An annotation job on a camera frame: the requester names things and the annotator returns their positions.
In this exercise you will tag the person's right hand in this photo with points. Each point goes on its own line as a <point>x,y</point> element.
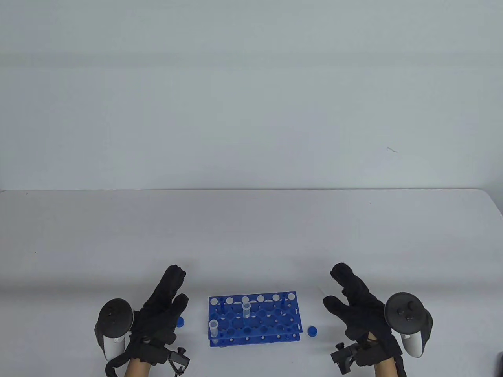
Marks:
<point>357,310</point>

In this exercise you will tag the person's left hand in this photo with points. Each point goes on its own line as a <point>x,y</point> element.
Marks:
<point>161,314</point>

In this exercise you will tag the test tube with blue liquid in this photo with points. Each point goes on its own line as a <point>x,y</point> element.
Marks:
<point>213,329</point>

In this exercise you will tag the clear test tube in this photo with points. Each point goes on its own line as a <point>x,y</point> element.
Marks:
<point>246,310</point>

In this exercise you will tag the blue test tube rack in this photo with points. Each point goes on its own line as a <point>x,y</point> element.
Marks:
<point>255,320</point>

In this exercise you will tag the person's left forearm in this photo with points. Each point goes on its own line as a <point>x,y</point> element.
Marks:
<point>137,369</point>

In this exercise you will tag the person's right forearm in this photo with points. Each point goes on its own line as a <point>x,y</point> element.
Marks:
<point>385,371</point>

